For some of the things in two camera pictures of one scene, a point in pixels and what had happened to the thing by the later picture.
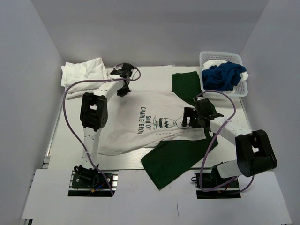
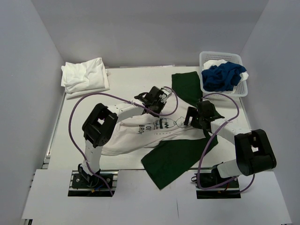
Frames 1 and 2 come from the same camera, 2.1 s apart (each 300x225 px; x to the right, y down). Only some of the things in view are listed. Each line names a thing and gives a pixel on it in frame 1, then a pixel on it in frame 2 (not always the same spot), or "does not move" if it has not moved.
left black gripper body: (123, 91) -> (158, 106)
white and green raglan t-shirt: (151, 122) does not move
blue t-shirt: (222, 78) does not move
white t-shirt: (208, 64) does not move
